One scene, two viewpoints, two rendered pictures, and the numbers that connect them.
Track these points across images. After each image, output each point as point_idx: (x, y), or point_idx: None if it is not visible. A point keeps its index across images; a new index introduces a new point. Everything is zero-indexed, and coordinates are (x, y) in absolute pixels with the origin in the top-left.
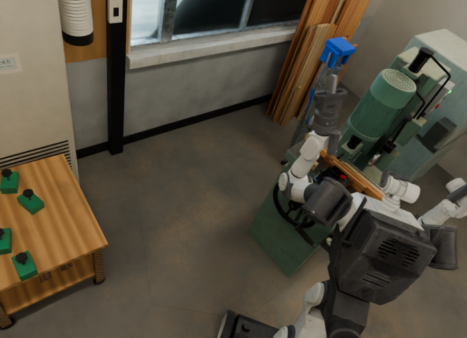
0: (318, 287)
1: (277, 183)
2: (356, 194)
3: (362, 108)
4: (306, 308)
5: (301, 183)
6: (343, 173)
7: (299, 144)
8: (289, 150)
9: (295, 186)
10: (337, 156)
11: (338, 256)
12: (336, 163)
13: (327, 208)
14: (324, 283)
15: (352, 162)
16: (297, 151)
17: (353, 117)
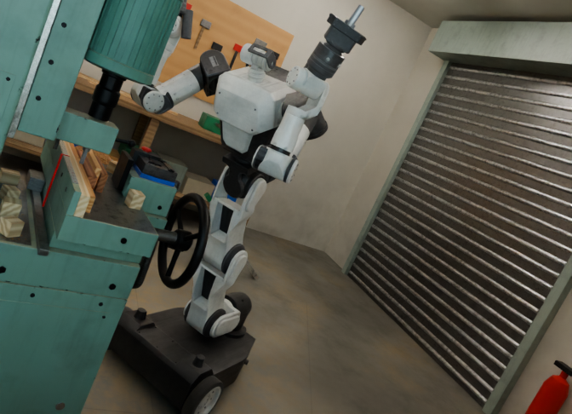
0: (264, 181)
1: (204, 250)
2: (275, 94)
3: (165, 35)
4: (254, 209)
5: (300, 140)
6: (126, 152)
7: (111, 222)
8: (153, 232)
9: (297, 151)
10: (133, 143)
11: None
12: (98, 165)
13: None
14: (256, 178)
15: (56, 148)
16: (137, 224)
17: (151, 63)
